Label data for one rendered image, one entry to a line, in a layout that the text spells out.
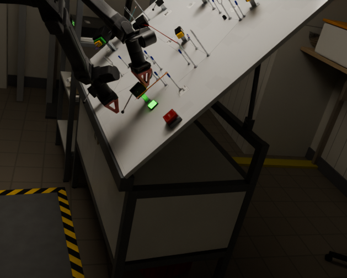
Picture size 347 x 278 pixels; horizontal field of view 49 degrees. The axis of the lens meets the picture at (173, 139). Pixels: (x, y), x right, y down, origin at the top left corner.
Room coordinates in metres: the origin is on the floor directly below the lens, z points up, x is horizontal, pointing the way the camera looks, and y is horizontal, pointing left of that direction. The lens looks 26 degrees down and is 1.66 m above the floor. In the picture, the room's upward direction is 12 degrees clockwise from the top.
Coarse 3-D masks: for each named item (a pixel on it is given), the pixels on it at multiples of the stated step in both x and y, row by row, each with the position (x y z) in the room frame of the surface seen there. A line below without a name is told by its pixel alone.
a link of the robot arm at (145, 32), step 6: (126, 24) 1.53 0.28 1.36; (126, 30) 1.51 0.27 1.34; (132, 30) 1.52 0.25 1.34; (138, 30) 1.55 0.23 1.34; (144, 30) 1.57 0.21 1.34; (150, 30) 1.57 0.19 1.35; (126, 36) 1.51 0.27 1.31; (144, 36) 1.54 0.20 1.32; (150, 36) 1.55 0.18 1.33; (144, 42) 1.54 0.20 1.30; (150, 42) 1.55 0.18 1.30
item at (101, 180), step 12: (96, 156) 1.72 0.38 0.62; (96, 168) 1.69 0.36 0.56; (108, 168) 1.50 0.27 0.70; (96, 180) 1.66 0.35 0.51; (108, 180) 1.47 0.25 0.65; (96, 192) 1.64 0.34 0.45; (108, 192) 1.45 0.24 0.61; (120, 192) 1.30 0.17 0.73; (108, 204) 1.42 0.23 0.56; (120, 204) 1.28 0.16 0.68; (108, 216) 1.40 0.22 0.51; (120, 216) 1.26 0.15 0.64; (108, 228) 1.38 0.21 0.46; (108, 240) 1.35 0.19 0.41
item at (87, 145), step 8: (80, 104) 2.22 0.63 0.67; (80, 112) 2.20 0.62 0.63; (80, 120) 2.17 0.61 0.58; (88, 120) 1.96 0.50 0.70; (80, 128) 2.15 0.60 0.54; (88, 128) 1.94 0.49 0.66; (80, 136) 2.13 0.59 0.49; (88, 136) 1.92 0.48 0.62; (96, 136) 1.76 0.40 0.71; (80, 144) 2.11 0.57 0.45; (88, 144) 1.90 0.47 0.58; (96, 144) 1.74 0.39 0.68; (88, 152) 1.88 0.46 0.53; (88, 160) 1.86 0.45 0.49; (88, 168) 1.84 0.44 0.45; (88, 176) 1.83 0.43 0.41
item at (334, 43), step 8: (328, 24) 3.25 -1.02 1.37; (336, 24) 3.14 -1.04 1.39; (344, 24) 3.15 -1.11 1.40; (328, 32) 3.21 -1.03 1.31; (336, 32) 3.12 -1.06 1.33; (344, 32) 3.04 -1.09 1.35; (320, 40) 3.27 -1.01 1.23; (328, 40) 3.17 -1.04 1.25; (336, 40) 3.09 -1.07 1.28; (344, 40) 3.01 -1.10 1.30; (320, 48) 3.23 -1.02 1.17; (328, 48) 3.14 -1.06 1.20; (336, 48) 3.06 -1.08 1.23; (344, 48) 2.98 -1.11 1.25; (328, 56) 3.11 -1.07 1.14; (336, 56) 3.03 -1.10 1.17; (344, 56) 2.95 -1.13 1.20; (344, 64) 2.92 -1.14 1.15
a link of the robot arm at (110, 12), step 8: (88, 0) 1.55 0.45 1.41; (96, 0) 1.56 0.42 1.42; (96, 8) 1.54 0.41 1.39; (104, 8) 1.55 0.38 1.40; (112, 8) 1.57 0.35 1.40; (104, 16) 1.54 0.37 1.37; (112, 16) 1.53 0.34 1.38; (120, 16) 1.55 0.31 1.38; (112, 24) 1.53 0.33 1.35; (120, 24) 1.52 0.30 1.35; (112, 32) 1.55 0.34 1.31; (120, 32) 1.52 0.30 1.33
